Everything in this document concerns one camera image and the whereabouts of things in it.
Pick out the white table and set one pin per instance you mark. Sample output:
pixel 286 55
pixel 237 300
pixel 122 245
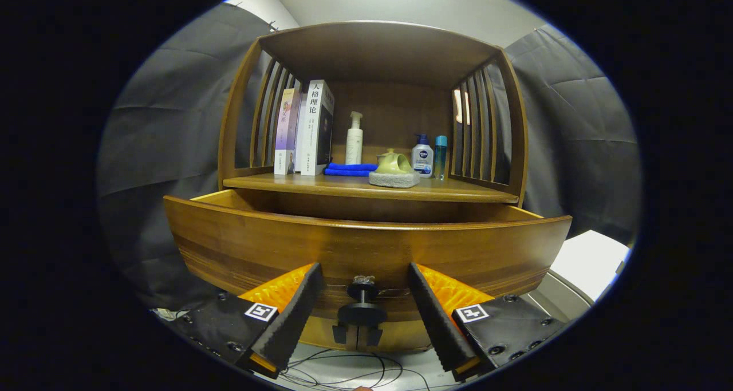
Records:
pixel 590 259

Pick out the white book with dark cover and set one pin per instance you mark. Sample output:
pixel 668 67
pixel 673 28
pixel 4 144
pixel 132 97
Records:
pixel 311 127

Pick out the purple book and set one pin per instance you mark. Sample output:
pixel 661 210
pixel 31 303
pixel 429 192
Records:
pixel 285 127

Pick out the slim teal bottle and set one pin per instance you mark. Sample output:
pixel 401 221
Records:
pixel 440 159

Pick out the grey ribbed panel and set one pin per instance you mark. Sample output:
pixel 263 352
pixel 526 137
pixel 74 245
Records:
pixel 558 299

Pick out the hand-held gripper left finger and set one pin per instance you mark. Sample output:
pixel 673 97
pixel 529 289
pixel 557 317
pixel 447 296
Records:
pixel 289 322

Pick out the white pump bottle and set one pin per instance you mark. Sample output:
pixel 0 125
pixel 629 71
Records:
pixel 354 145

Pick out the brown wooden cabinet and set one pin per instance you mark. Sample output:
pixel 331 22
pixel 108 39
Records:
pixel 378 47

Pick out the blue folded cloth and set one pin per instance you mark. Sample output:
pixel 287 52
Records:
pixel 346 169

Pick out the brown wooden drawer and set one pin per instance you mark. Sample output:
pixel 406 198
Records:
pixel 372 245

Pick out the black backdrop cloth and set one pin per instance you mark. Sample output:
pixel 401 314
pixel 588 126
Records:
pixel 166 150

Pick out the black drawer knob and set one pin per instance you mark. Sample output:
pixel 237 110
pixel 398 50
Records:
pixel 359 314

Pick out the brown wooden countertop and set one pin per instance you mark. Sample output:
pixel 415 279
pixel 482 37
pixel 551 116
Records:
pixel 320 185

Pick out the white bottle with blue cap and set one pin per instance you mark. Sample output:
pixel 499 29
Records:
pixel 422 159

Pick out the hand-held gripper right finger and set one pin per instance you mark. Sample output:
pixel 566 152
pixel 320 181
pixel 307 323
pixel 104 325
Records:
pixel 438 322

